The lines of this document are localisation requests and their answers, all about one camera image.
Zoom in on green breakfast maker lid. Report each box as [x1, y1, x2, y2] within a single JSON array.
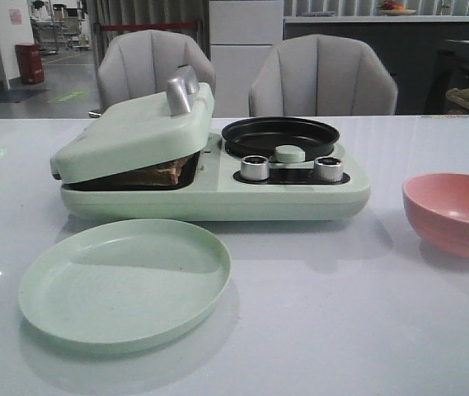
[[50, 82, 214, 184]]

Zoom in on black round frying pan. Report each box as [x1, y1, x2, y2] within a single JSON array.
[[222, 116, 340, 161]]

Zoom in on red trash bin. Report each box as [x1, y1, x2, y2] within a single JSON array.
[[15, 44, 45, 84]]

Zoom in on left grey upholstered chair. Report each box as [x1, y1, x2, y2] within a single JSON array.
[[97, 30, 216, 120]]

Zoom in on pink bowl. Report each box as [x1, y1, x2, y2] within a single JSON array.
[[402, 172, 469, 258]]

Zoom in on green breakfast maker base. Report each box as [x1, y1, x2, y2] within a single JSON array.
[[61, 133, 370, 221]]

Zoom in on right grey upholstered chair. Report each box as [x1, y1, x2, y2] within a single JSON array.
[[248, 34, 398, 117]]

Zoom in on green round pan handle knob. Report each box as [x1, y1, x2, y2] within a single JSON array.
[[274, 144, 306, 163]]

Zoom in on fruit plate on counter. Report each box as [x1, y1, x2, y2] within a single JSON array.
[[377, 0, 417, 17]]

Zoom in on bread slice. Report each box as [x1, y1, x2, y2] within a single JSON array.
[[109, 156, 191, 186]]

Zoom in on silver lid handle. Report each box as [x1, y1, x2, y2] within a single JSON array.
[[166, 64, 199, 116]]

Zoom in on red barrier belt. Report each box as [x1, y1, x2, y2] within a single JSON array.
[[99, 21, 201, 32]]

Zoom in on left silver control knob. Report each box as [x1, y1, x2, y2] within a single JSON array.
[[240, 155, 270, 182]]

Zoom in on right silver control knob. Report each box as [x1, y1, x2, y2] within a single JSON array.
[[313, 156, 344, 182]]

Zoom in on grey upholstered chair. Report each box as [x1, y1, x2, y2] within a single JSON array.
[[248, 34, 398, 117], [97, 30, 216, 120]]

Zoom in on silver control knob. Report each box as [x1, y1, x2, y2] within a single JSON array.
[[240, 155, 270, 182], [313, 156, 344, 182]]

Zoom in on light green round plate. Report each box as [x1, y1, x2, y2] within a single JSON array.
[[18, 219, 231, 354]]

